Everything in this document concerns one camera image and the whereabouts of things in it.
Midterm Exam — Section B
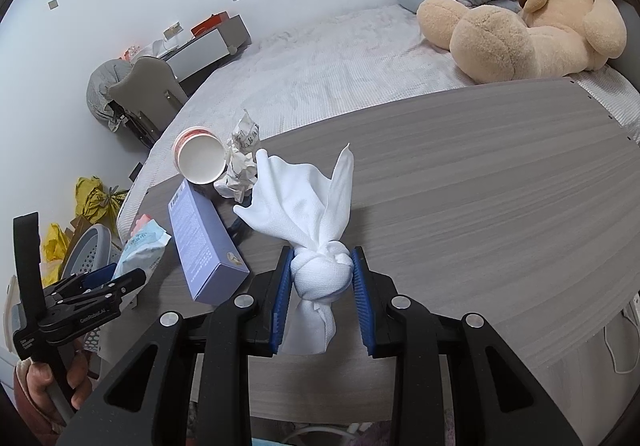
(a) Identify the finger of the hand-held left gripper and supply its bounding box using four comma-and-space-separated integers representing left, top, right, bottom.
97, 269, 147, 309
52, 263, 119, 298

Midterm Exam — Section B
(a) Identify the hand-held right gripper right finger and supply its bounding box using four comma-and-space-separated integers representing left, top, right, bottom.
350, 246, 576, 446

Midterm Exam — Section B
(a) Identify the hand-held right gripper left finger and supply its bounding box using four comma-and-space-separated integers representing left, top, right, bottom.
55, 246, 296, 446

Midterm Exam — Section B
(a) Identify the grey perforated plastic basket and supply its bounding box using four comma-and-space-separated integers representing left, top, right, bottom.
10, 223, 121, 352

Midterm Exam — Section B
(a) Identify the light blue wet wipes packet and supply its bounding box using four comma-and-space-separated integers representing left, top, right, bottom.
112, 212, 172, 287

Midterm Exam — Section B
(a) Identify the white knotted cloth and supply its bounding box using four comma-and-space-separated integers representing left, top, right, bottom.
233, 142, 355, 356

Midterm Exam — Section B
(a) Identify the purple cardboard box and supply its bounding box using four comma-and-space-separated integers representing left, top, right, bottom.
168, 179, 251, 304

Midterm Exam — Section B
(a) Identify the white paper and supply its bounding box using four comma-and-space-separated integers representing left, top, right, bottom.
214, 109, 263, 203

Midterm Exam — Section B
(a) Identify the red and white paper cup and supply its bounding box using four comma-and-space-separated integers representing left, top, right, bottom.
172, 126, 227, 185

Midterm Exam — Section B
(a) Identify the person's left hand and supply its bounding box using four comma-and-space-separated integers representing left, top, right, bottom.
15, 348, 94, 414

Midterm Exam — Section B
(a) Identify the yellow tied plastic bag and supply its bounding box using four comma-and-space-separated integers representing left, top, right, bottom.
75, 176, 129, 237

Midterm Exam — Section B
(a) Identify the grey clothing bundle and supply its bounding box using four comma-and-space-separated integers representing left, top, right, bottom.
86, 59, 133, 132

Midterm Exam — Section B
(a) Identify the beige upholstered chair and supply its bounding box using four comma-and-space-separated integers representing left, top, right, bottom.
107, 55, 188, 149

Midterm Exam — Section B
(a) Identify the bed with checked sheet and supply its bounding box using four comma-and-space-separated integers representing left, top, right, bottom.
116, 1, 640, 247

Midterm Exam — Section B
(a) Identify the grey and white desk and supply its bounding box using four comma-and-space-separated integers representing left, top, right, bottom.
160, 14, 252, 83

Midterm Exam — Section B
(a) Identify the red flat box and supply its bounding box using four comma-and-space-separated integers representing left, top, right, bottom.
190, 11, 231, 36

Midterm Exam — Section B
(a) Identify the large beige teddy bear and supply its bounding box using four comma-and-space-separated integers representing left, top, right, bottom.
416, 0, 628, 85

